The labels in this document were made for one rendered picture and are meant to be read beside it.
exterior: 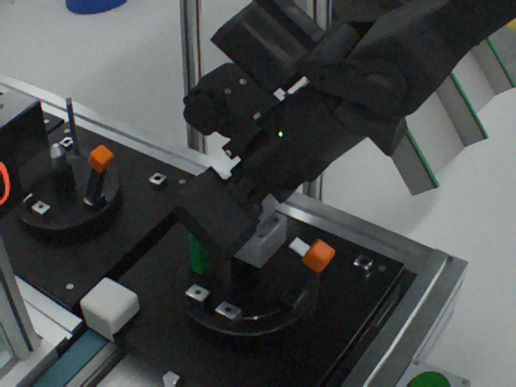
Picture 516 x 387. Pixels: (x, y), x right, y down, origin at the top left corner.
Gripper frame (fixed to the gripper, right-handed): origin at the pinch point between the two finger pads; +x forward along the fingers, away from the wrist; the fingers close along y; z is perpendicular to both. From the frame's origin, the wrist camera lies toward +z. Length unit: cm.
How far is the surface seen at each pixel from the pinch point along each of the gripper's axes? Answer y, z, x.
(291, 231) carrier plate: -10.0, -7.7, 10.2
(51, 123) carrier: -10.2, 22.5, 33.7
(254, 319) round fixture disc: 3.5, -10.1, 6.1
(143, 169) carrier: -9.5, 8.2, 22.6
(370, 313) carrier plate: -4.2, -17.9, 2.4
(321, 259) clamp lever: 0.6, -8.9, -3.2
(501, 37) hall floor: -268, -39, 106
